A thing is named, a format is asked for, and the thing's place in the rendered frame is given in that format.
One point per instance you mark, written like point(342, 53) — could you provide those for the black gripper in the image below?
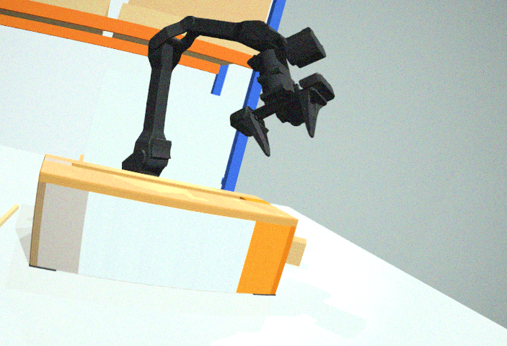
point(278, 96)

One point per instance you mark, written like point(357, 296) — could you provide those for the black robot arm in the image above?
point(151, 152)

